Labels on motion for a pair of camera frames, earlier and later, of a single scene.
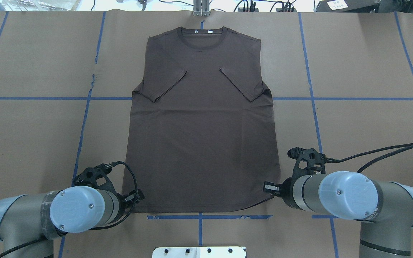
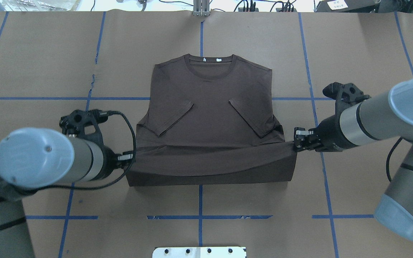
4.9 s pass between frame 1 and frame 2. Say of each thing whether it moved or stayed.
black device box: stayed
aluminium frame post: stayed
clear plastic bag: stayed
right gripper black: moved
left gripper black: moved
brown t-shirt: moved
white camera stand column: stayed
